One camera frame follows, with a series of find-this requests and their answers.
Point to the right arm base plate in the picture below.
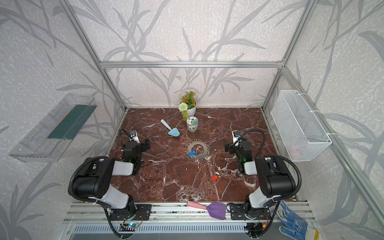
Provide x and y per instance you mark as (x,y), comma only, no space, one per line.
(244,212)

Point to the green circuit board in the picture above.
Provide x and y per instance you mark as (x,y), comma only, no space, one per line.
(129,227)

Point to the blue white work glove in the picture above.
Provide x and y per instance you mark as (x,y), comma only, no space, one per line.
(295,227)

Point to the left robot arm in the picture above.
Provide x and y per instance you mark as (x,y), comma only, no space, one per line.
(91,182)

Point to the red key tag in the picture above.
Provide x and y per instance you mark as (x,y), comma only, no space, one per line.
(215,178)

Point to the potted plant orange flowers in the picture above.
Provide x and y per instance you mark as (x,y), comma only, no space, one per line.
(187,105)

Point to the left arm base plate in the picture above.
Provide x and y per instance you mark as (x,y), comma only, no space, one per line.
(140,212)

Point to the purple scoop pink handle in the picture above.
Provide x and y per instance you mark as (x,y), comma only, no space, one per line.
(215,210)

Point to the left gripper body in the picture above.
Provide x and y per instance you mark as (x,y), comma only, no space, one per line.
(133,146)

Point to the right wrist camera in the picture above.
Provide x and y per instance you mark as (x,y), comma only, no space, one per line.
(236,135)

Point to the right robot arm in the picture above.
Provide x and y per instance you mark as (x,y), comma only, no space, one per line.
(279,179)

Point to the light blue garden trowel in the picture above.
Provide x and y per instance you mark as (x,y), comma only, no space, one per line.
(174,132)

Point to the clear plastic wall shelf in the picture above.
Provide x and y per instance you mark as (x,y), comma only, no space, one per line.
(50,138)

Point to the white wire basket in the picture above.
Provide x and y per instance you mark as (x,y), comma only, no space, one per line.
(303,135)

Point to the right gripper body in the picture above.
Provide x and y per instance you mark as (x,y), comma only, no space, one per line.
(238,147)

